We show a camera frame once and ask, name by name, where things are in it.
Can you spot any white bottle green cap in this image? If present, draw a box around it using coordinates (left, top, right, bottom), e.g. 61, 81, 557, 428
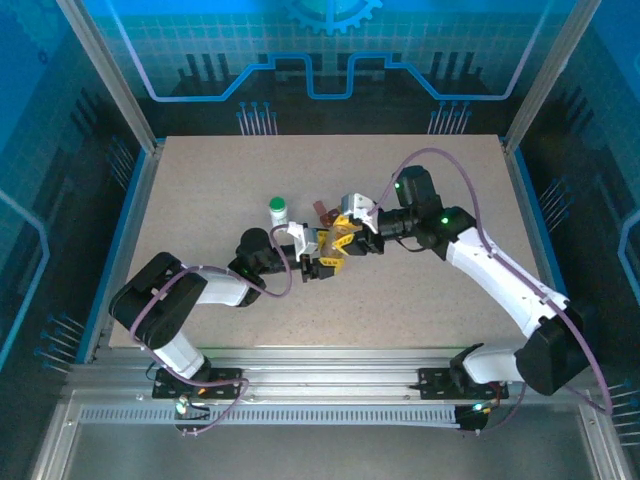
268, 196, 290, 227

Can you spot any blue table edge strip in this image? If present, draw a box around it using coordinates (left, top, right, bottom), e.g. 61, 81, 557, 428
514, 147, 592, 365
73, 147, 154, 365

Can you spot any small lit circuit board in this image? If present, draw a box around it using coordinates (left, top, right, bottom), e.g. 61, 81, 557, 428
172, 394, 211, 419
457, 399, 501, 431

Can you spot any grey metal shelf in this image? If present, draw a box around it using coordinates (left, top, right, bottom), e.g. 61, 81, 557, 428
29, 389, 634, 480

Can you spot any blue printed side panel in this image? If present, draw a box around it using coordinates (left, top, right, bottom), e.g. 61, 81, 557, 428
0, 0, 151, 381
519, 0, 640, 401

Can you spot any blue printed back panel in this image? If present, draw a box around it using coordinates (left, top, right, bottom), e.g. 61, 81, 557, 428
82, 0, 576, 137

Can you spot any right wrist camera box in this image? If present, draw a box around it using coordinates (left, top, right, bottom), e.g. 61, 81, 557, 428
339, 192, 379, 234

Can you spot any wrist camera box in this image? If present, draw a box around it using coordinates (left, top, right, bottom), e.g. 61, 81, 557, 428
287, 222, 322, 261
339, 192, 379, 234

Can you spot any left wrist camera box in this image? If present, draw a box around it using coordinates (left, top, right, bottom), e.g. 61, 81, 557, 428
287, 222, 322, 261

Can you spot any purple cable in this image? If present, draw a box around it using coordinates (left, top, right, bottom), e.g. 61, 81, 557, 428
128, 223, 301, 439
369, 148, 615, 436

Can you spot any aluminium side rail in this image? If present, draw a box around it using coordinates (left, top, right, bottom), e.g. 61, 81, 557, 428
502, 139, 574, 354
92, 139, 167, 364

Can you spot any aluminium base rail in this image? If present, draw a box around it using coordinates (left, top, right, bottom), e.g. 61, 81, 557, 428
67, 347, 601, 401

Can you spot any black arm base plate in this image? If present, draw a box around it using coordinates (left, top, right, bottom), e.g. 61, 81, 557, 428
152, 367, 246, 401
417, 367, 511, 401

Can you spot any slotted grey cable duct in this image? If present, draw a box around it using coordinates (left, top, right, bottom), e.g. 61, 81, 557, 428
78, 404, 464, 427

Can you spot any aluminium frame post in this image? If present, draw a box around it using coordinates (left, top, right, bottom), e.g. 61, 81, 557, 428
501, 0, 604, 155
55, 0, 166, 154

